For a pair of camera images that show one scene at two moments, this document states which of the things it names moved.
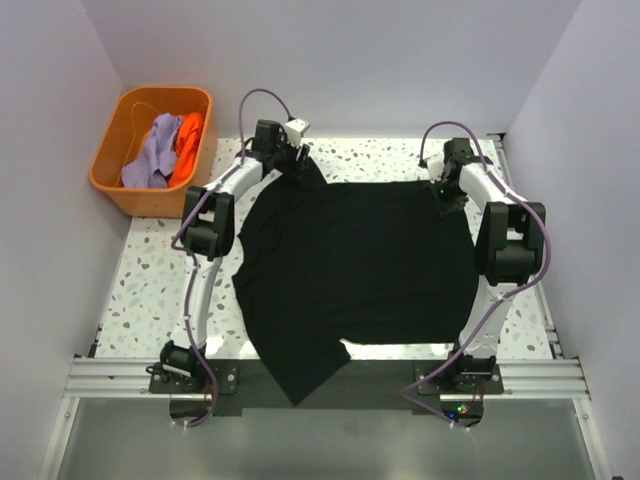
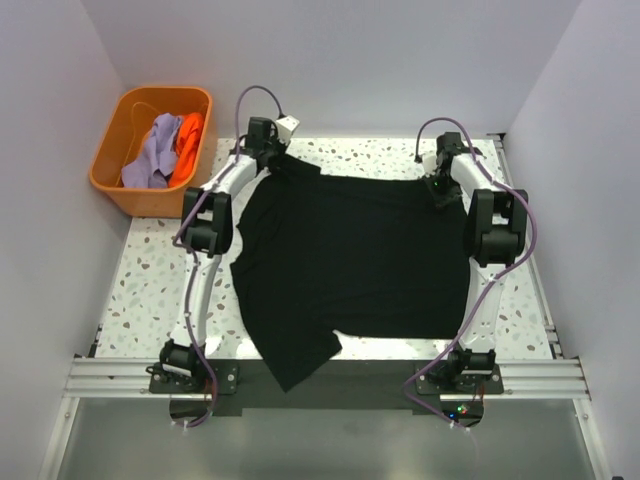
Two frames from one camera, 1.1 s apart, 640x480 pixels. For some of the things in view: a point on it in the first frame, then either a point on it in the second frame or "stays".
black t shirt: (319, 263) stays
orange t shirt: (190, 132) stays
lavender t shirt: (154, 168) stays
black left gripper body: (289, 155) → (274, 148)
